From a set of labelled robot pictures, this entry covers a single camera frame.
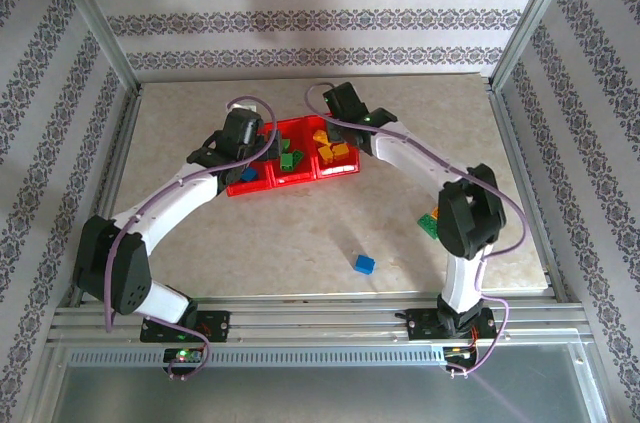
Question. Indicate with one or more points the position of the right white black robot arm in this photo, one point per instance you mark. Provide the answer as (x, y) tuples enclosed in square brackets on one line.
[(415, 155)]

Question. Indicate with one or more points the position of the grey metal panel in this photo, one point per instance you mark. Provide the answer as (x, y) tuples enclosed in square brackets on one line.
[(300, 398)]

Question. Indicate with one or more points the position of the aluminium side rail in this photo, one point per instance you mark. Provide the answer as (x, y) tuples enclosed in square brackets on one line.
[(121, 143), (512, 143)]

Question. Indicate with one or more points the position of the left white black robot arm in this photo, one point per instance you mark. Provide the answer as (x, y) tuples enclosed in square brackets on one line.
[(170, 198)]

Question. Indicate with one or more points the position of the red plastic bin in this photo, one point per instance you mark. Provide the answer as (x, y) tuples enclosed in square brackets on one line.
[(295, 178), (255, 188), (340, 170)]

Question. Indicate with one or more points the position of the blue lego brick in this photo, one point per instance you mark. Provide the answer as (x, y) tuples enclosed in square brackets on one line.
[(365, 264), (249, 175)]

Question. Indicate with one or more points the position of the controller board with lights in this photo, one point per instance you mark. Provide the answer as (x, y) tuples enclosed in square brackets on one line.
[(457, 353), (182, 355)]

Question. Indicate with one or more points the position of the aluminium frame post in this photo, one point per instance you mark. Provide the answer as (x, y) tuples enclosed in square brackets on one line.
[(531, 18), (101, 28)]

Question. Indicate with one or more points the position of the tall green lego brick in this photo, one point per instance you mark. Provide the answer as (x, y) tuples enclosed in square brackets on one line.
[(287, 163)]

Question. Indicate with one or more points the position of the long green lego brick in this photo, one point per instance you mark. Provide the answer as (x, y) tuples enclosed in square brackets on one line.
[(427, 226)]

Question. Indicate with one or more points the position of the aluminium front rail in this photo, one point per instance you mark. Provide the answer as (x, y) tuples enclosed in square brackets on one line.
[(310, 318)]

